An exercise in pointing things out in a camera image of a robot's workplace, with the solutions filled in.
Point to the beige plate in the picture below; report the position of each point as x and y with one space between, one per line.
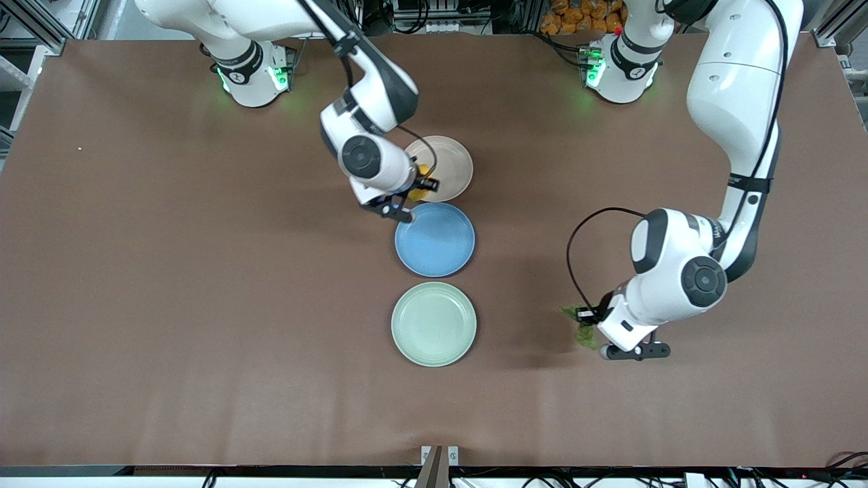
451 166

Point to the white power strip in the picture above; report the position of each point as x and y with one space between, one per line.
444 27

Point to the pale green plate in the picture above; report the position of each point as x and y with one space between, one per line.
434 324

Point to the green lettuce leaf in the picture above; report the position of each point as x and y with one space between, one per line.
586 335

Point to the blue plate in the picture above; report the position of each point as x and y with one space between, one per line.
437 242

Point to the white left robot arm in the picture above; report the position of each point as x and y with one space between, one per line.
739 88

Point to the bag of orange fruit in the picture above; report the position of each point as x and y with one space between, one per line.
576 17

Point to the grey metal bracket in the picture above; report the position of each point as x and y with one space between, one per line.
439 464

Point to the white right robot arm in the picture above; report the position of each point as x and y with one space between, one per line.
380 88

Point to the aluminium frame profile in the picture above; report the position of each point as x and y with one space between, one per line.
51 30
831 30

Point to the yellow lemon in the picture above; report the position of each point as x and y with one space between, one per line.
418 194

